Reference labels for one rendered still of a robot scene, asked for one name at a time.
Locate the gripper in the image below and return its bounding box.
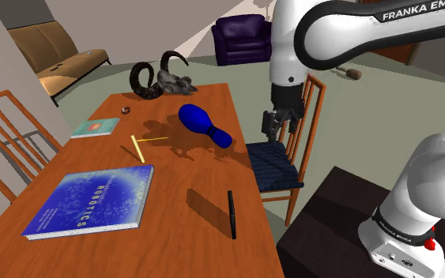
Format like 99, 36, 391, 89
262, 83, 306, 143

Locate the wooden chair with blue seat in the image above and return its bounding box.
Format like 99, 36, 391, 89
245, 73, 327, 227

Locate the blue bowling pin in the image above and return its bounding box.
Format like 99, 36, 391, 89
178, 103, 233, 149

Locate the brown mallet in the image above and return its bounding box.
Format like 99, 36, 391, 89
337, 66, 364, 81

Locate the purple armchair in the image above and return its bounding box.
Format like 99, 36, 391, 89
210, 13, 273, 67

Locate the black pen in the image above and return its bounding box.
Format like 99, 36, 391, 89
227, 190, 238, 240

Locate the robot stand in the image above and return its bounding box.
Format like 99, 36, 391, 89
276, 165, 445, 278

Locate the dark horned skull figure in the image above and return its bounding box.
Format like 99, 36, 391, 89
129, 50, 199, 100

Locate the thick yellow stick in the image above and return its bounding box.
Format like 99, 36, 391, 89
130, 133, 146, 163

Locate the wooden dining table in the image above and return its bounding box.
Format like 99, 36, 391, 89
0, 82, 285, 278

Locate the small teal book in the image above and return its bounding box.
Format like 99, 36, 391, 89
70, 117, 121, 139

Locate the large blue book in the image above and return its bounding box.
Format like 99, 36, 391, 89
21, 164, 155, 241

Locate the tan sofa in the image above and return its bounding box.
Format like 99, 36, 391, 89
7, 20, 113, 107

